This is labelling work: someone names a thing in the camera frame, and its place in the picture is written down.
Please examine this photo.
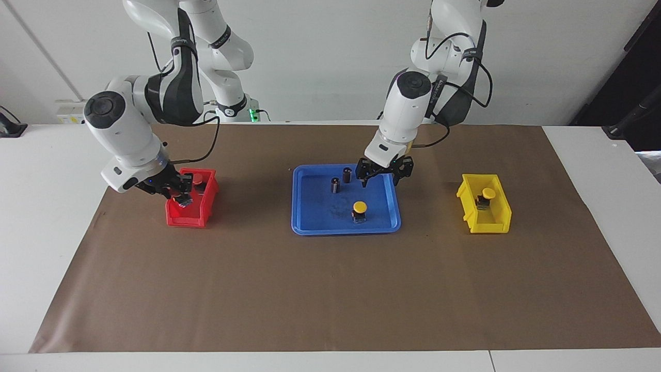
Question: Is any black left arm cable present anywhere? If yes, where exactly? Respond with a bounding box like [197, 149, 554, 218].
[413, 0, 494, 149]

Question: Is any white wall socket box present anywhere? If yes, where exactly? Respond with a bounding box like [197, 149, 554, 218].
[56, 100, 88, 125]

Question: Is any brown paper table mat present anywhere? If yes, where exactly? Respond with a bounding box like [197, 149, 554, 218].
[28, 123, 661, 354]

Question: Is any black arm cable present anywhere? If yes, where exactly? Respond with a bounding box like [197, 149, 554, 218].
[147, 31, 222, 165]
[413, 0, 494, 149]

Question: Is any black device on table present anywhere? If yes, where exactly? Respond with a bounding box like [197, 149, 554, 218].
[0, 106, 28, 138]

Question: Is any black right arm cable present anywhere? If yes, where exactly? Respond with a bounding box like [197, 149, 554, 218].
[147, 31, 222, 165]

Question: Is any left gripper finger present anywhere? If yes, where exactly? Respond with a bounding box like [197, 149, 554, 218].
[392, 158, 415, 187]
[356, 159, 373, 189]

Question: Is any yellow plastic bin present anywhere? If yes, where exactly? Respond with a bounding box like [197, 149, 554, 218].
[456, 173, 513, 235]

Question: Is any blue plastic tray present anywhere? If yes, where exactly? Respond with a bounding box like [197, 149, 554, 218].
[291, 163, 402, 237]

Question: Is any red plastic bin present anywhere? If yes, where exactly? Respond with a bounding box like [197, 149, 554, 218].
[165, 167, 219, 228]

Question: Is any black stand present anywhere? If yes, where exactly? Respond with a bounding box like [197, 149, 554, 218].
[602, 85, 661, 140]

